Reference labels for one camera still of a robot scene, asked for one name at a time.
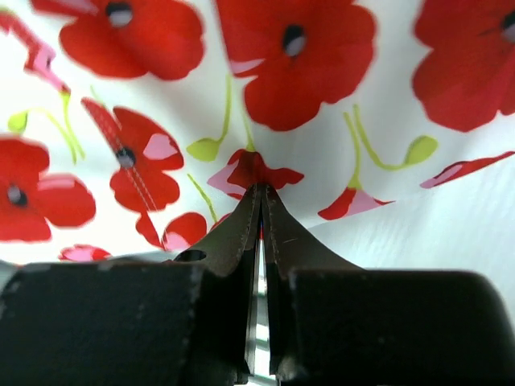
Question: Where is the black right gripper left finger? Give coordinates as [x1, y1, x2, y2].
[1, 187, 258, 385]

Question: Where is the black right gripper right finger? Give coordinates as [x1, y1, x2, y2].
[261, 185, 514, 385]

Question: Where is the red flower print cloth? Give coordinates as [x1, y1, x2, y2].
[0, 0, 515, 266]

